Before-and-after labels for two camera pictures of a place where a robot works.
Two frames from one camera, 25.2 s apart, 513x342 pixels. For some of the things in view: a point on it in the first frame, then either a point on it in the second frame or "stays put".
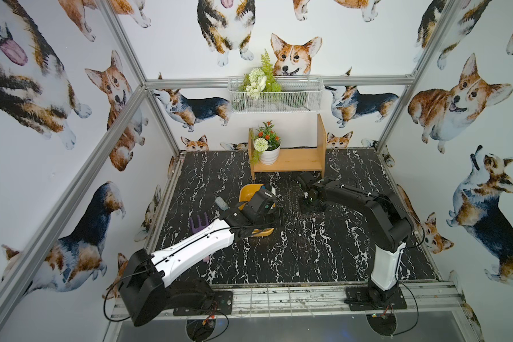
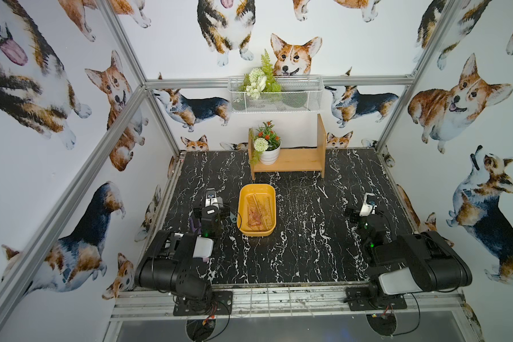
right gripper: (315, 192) -> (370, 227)
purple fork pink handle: (201, 225) stays put
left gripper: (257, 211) -> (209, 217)
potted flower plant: (266, 146) stays put
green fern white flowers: (258, 80) stays put
